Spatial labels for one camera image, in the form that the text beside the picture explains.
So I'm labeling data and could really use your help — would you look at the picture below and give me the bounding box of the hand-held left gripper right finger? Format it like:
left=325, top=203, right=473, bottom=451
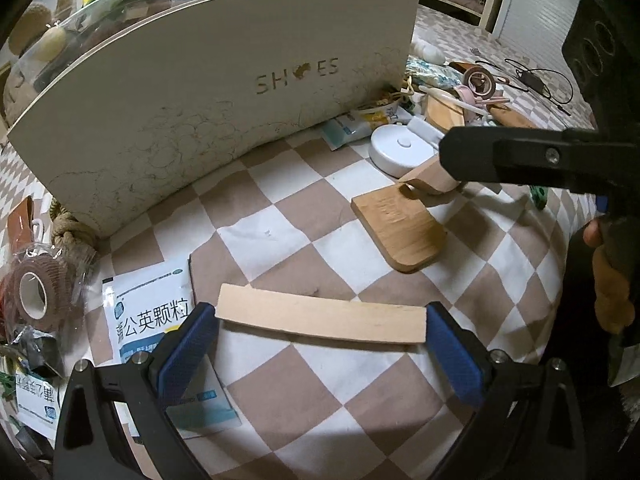
left=425, top=302, right=588, bottom=480

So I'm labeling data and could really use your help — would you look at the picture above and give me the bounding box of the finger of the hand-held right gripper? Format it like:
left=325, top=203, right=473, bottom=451
left=439, top=127, right=608, bottom=195

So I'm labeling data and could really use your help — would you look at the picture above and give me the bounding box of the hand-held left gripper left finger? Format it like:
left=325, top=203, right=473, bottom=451
left=52, top=302, right=219, bottom=480

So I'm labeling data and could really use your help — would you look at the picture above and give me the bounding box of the bamboo phone stand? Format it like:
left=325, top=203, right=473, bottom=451
left=351, top=160, right=463, bottom=274

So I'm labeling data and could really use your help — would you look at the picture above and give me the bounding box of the wooden strip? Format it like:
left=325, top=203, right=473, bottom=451
left=216, top=283, right=428, bottom=348

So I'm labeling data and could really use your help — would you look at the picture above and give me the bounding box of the white cardboard box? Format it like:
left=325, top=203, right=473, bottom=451
left=7, top=0, right=421, bottom=238

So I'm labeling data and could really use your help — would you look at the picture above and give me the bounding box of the person's right hand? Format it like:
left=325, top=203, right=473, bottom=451
left=583, top=220, right=635, bottom=333

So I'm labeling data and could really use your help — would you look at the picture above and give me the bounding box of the light blue sachet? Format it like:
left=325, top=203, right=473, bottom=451
left=162, top=347, right=243, bottom=438

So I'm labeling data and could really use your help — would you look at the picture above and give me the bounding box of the large white medicine packet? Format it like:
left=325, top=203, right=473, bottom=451
left=101, top=255, right=196, bottom=367

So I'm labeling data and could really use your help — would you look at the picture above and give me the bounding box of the small bamboo board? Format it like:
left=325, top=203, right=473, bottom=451
left=424, top=95, right=468, bottom=131

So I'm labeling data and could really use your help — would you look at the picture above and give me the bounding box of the pink brown tape roll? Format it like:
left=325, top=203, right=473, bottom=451
left=462, top=66, right=497, bottom=99

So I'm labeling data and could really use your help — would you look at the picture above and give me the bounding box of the white round device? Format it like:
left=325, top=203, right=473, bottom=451
left=369, top=117, right=446, bottom=178

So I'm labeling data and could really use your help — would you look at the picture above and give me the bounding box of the white slatted sliding door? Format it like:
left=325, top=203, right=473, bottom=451
left=492, top=0, right=588, bottom=56

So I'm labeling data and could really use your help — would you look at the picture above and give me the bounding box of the floral patterned pouch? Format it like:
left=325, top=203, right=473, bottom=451
left=405, top=57, right=453, bottom=91

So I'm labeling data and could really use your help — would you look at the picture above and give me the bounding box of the white cotton wad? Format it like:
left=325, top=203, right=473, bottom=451
left=414, top=40, right=446, bottom=64

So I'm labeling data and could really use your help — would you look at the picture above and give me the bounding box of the yellow printed sachet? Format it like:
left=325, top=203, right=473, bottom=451
left=357, top=102, right=403, bottom=127

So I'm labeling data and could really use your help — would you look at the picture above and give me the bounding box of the small white medicine packet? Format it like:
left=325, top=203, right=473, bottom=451
left=14, top=367, right=68, bottom=433

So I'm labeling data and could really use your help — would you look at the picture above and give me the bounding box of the white and blue sachet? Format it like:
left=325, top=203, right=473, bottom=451
left=321, top=114, right=375, bottom=152

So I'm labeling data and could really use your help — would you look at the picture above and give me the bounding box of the checkered bedsheet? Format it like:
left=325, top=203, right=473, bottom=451
left=0, top=5, right=601, bottom=480

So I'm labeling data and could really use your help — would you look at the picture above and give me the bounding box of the brown bandage roll in wrap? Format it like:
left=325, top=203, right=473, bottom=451
left=0, top=242, right=98, bottom=341

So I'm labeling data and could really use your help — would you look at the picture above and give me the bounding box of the brown leather piece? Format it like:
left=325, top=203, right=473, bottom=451
left=7, top=196, right=36, bottom=256

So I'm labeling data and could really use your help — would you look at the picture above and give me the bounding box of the beige round sponge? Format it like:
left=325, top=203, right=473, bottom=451
left=37, top=27, right=68, bottom=63

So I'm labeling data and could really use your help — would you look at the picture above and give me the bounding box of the clear plastic storage bin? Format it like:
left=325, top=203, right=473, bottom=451
left=2, top=0, right=198, bottom=93

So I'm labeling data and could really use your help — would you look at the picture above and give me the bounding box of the beige plush toy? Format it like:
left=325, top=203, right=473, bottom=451
left=9, top=0, right=75, bottom=56

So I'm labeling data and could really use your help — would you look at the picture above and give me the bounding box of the black cable with adapter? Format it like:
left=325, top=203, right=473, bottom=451
left=504, top=56, right=573, bottom=115

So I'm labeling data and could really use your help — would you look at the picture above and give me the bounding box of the thick beige rope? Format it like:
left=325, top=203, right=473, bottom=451
left=47, top=197, right=98, bottom=266

